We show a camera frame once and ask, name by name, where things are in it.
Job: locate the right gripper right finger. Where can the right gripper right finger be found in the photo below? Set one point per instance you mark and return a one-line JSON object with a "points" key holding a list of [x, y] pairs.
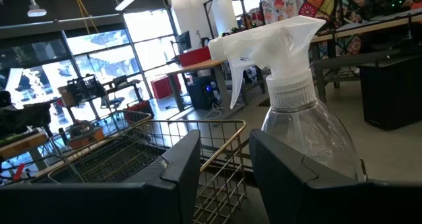
{"points": [[280, 184]]}

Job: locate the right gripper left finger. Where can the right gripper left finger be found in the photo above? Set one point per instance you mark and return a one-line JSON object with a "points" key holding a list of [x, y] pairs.
{"points": [[184, 171]]}

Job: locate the red toolbox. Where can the red toolbox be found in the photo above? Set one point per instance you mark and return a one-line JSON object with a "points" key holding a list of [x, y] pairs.
{"points": [[140, 108]]}

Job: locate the black computer tower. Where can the black computer tower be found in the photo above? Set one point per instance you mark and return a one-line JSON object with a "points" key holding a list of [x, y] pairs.
{"points": [[201, 95]]}

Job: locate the red cube stool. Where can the red cube stool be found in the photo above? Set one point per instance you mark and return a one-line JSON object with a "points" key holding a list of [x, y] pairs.
{"points": [[163, 87]]}

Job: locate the orange shop vacuum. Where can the orange shop vacuum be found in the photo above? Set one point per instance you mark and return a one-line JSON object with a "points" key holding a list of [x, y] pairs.
{"points": [[85, 135]]}

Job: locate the wooden top desk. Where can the wooden top desk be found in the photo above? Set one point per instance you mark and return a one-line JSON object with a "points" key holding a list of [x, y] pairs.
{"points": [[204, 65]]}

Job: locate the red box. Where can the red box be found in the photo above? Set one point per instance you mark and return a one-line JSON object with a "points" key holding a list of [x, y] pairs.
{"points": [[194, 56]]}

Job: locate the black plastic crate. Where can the black plastic crate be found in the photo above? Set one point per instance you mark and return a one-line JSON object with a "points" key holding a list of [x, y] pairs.
{"points": [[84, 89]]}

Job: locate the black computer monitor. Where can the black computer monitor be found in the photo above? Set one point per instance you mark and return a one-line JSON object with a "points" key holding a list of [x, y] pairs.
{"points": [[184, 41]]}

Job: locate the clear plastic spray bottle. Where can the clear plastic spray bottle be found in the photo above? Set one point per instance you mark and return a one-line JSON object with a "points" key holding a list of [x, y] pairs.
{"points": [[290, 52]]}

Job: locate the black box speaker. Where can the black box speaker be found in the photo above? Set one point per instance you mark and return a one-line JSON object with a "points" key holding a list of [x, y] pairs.
{"points": [[392, 92]]}

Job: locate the person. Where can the person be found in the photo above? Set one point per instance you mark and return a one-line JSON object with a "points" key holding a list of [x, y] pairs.
{"points": [[246, 21]]}

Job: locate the long wooden workbench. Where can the long wooden workbench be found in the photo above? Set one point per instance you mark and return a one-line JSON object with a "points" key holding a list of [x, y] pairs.
{"points": [[362, 29]]}

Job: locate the colourful patchwork quilt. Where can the colourful patchwork quilt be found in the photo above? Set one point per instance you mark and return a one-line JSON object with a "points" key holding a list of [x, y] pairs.
{"points": [[313, 0]]}

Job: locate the white pendant lamp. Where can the white pendant lamp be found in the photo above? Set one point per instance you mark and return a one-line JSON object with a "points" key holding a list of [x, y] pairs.
{"points": [[36, 11]]}

